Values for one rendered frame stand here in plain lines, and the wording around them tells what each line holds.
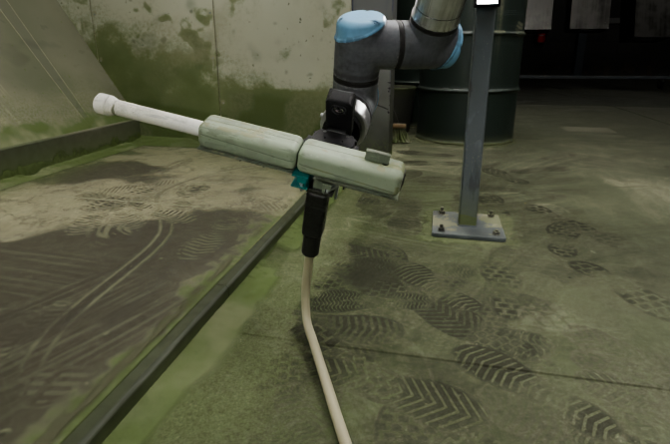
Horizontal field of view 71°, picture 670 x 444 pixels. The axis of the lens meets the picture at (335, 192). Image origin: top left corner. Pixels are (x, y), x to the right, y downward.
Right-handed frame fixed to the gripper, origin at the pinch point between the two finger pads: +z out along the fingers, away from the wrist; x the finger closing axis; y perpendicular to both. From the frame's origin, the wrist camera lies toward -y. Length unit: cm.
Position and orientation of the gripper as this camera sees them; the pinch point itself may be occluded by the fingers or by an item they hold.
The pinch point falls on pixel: (317, 179)
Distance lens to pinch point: 70.6
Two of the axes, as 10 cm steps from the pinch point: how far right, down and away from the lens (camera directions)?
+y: -1.4, 7.8, 6.1
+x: -9.7, -2.4, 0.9
